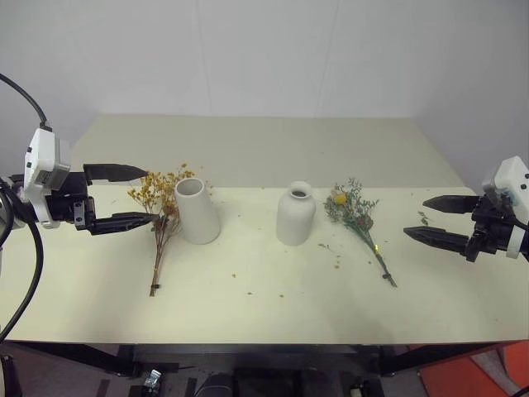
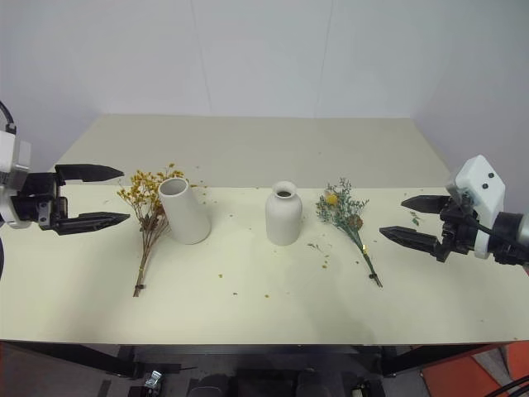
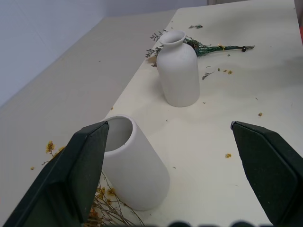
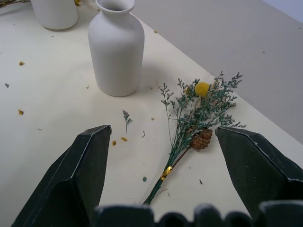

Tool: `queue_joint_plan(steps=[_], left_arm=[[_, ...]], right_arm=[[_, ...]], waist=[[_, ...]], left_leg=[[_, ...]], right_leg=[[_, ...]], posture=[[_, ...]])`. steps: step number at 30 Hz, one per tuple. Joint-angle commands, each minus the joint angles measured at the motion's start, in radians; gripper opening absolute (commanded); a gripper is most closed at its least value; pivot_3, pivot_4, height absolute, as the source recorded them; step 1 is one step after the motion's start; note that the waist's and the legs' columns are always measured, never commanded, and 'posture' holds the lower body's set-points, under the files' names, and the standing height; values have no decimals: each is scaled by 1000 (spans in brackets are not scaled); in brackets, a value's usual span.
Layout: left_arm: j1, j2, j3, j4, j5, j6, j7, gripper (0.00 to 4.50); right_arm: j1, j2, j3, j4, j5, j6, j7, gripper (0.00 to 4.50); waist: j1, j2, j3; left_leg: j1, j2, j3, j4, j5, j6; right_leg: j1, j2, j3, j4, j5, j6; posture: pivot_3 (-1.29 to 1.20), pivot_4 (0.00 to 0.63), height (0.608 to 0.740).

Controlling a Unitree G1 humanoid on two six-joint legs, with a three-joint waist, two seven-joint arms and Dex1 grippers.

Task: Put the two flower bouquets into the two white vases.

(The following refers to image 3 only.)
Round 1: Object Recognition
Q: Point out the yellow dried flower bunch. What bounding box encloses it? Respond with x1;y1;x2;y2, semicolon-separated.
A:
30;140;145;227

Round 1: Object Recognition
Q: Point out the white bottle-neck ceramic vase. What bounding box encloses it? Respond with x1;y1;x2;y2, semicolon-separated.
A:
156;30;200;108

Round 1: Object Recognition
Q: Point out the green-stemmed dried flower bunch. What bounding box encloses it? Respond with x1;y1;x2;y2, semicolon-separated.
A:
145;29;256;68

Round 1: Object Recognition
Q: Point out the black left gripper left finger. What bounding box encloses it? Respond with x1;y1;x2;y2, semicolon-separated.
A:
2;121;110;227

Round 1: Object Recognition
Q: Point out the white wide-mouth ceramic vase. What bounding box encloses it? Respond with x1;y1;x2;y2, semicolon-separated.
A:
100;114;170;211

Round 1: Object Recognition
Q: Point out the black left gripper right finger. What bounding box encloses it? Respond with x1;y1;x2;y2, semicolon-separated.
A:
230;121;303;227

